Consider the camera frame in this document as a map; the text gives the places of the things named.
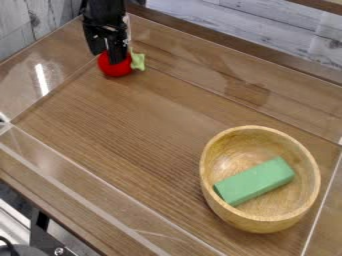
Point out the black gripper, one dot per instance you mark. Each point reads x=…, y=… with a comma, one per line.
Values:
x=103, y=16

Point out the black metal table leg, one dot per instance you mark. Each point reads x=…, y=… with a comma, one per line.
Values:
x=42, y=239

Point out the green rectangular block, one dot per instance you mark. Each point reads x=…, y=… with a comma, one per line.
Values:
x=254, y=182

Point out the clear acrylic table barrier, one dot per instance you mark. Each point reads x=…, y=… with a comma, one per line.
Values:
x=102, y=150

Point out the red plush fruit green leaves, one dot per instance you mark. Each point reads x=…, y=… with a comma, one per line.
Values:
x=133, y=62

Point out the wooden bowl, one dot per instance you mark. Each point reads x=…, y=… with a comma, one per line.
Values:
x=236, y=150

